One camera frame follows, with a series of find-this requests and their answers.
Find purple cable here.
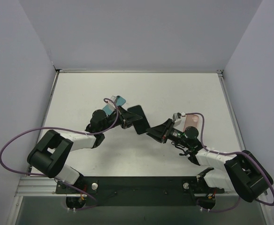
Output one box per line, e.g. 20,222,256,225
183,112,274,213
0,97,119,210

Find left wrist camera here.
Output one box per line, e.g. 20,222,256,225
110,96,118,105

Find aluminium table frame rail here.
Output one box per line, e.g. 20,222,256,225
15,70,268,197

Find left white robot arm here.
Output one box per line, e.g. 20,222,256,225
27,105,145,193

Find teal phone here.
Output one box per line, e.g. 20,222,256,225
102,95,126,115

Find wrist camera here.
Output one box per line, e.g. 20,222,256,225
110,96,118,105
172,112,186,127

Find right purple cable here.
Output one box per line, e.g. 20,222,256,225
183,112,274,213

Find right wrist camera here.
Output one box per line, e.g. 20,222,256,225
172,112,186,127

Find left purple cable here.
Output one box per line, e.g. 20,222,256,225
0,97,119,210

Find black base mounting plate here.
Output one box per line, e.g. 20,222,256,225
54,177,226,207

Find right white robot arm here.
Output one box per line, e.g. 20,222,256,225
146,119,274,202

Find black phone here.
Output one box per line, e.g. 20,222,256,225
128,105,150,135

